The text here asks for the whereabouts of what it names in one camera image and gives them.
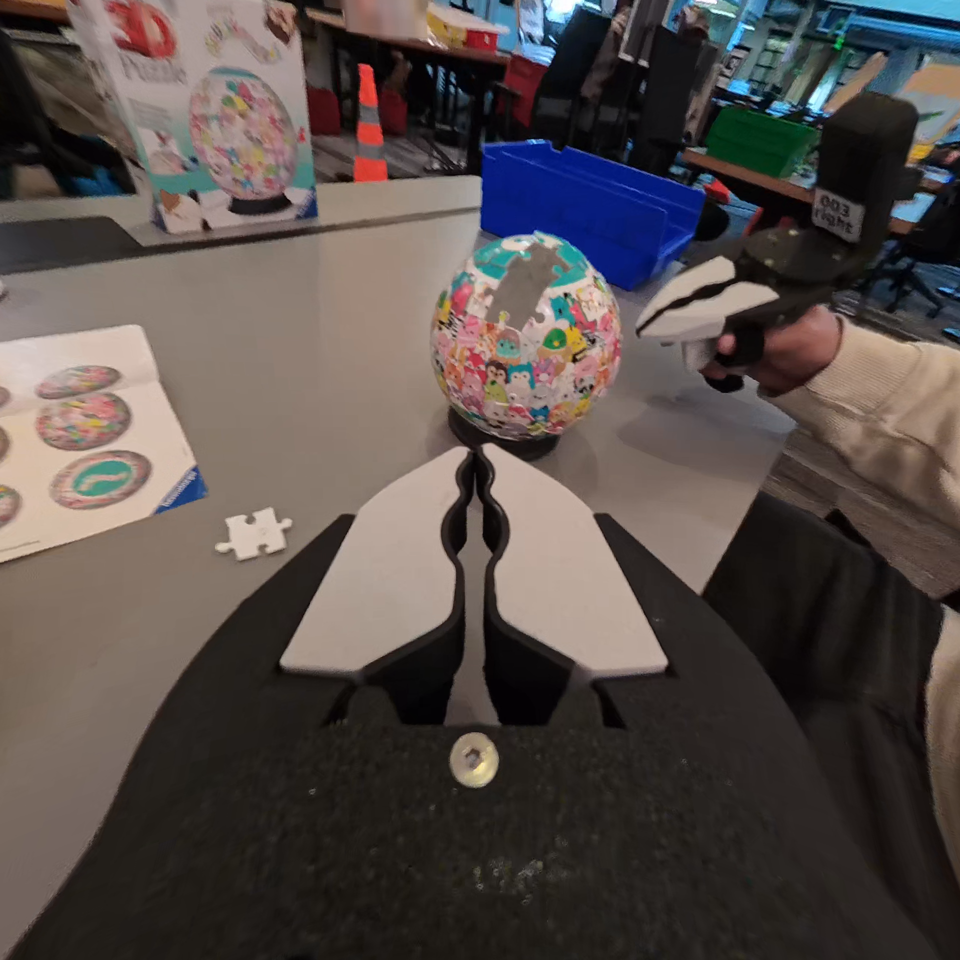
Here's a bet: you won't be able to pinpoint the puzzle ball box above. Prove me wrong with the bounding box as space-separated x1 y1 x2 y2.
66 0 319 235

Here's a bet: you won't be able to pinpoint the black office chair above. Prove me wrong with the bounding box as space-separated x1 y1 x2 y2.
855 166 960 320

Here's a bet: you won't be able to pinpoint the blue plastic bin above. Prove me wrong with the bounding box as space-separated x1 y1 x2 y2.
480 139 708 292

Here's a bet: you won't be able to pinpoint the red plastic bin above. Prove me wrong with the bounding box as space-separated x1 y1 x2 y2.
306 82 343 138

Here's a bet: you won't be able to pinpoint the black mat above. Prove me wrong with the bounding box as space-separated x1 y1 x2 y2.
0 216 144 276

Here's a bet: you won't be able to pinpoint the printed instruction sheet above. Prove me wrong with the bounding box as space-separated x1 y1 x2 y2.
0 324 209 564

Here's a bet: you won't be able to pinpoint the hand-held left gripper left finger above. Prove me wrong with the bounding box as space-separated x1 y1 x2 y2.
279 447 477 726

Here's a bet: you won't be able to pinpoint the colourful puzzle ball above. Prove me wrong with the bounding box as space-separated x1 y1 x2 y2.
430 232 624 441

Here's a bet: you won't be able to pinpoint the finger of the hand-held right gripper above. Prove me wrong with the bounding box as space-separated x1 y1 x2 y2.
635 282 783 374
654 255 745 316

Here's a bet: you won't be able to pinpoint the white puzzle piece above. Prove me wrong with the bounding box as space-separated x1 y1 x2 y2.
214 507 294 562

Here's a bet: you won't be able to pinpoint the person's black pants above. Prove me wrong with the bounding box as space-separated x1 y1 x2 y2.
702 491 960 960

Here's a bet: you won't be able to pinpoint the person's right hand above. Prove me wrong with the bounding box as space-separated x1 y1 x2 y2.
703 304 846 399

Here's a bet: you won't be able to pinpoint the orange traffic cone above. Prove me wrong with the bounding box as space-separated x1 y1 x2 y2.
352 63 390 183

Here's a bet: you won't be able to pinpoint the black ball stand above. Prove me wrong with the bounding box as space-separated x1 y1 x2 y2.
447 408 562 462

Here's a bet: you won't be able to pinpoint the green plastic bin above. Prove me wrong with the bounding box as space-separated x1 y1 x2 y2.
703 105 820 180

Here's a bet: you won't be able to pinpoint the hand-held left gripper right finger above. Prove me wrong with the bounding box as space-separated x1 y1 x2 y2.
475 442 670 727

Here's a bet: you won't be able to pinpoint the person's right forearm cream sleeve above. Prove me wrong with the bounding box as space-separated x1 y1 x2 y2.
765 315 960 601

